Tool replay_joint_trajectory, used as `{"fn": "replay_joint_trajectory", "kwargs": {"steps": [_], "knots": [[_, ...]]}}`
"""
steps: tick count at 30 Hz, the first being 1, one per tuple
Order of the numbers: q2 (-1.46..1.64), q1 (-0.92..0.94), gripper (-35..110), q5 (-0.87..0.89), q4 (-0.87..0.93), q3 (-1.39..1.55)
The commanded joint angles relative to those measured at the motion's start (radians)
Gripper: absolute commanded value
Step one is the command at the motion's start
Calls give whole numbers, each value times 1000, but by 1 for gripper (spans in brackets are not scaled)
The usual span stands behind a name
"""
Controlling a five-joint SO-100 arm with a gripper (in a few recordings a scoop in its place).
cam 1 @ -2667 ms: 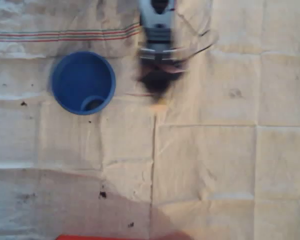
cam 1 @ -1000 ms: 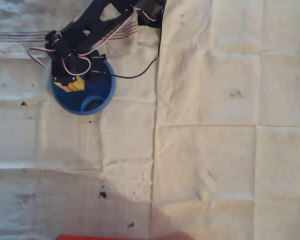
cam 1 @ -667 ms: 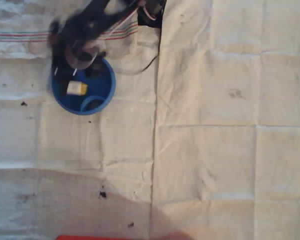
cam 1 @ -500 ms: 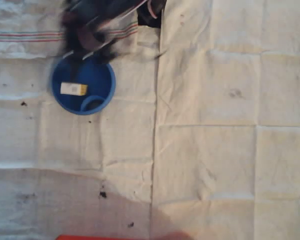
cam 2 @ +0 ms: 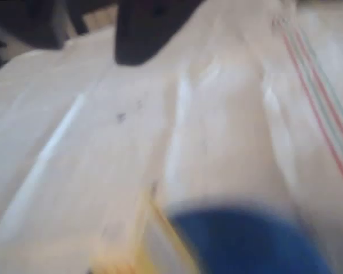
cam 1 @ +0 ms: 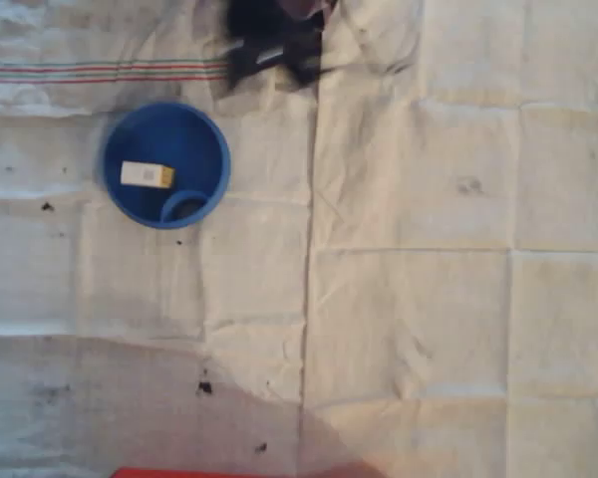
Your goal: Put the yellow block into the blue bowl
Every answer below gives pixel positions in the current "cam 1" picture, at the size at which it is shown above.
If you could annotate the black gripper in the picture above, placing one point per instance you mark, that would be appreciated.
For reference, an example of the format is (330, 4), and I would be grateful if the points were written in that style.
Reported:
(279, 55)

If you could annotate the small white yellow block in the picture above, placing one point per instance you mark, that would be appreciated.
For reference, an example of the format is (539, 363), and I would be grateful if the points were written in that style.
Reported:
(147, 174)

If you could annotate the blue plastic bowl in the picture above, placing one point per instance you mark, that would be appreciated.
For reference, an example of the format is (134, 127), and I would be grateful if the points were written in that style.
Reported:
(144, 129)

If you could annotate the white cloth with coloured stripes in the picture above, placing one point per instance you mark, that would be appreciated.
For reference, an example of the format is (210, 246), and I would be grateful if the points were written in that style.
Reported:
(379, 299)

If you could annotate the red flat object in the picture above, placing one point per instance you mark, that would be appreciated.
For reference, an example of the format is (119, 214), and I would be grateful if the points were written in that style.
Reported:
(239, 473)

